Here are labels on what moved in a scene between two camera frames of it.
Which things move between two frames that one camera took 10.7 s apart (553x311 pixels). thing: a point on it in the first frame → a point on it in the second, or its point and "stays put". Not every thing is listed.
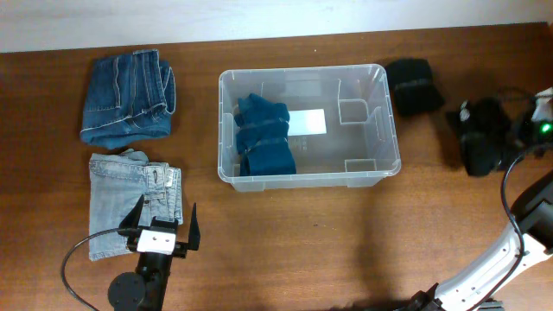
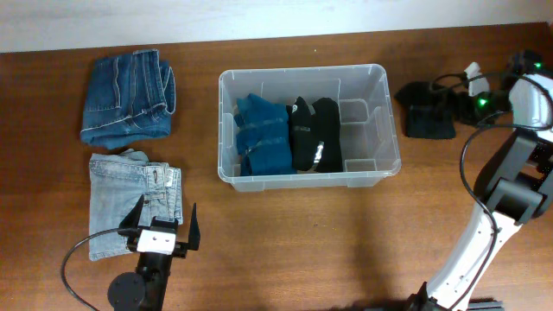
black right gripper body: [530, 134] → [473, 109]
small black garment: [415, 90] → [428, 112]
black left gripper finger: [182, 248] stays put
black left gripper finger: [133, 218] stays put
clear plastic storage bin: [307, 128] stays put
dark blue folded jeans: [129, 96] stays put
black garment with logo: [486, 135] → [315, 136]
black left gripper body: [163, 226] stays put
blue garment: [262, 137] stays put
